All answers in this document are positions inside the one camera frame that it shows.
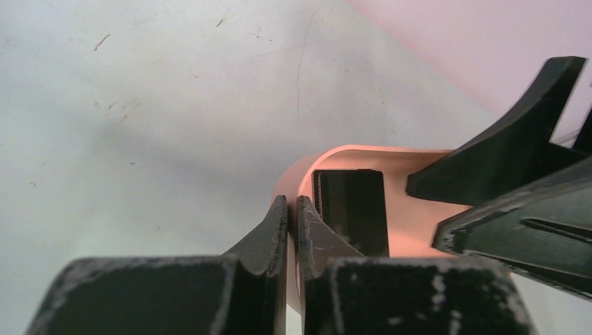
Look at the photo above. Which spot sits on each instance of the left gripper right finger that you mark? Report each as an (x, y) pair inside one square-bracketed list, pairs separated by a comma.
[(344, 292)]

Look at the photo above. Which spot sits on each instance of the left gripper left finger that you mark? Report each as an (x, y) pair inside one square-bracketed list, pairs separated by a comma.
[(242, 291)]

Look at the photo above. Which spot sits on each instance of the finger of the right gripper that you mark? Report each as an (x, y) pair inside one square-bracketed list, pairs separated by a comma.
[(541, 231), (513, 152)]

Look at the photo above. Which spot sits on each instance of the pink oval tray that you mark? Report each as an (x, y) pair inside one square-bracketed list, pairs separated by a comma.
[(411, 222)]

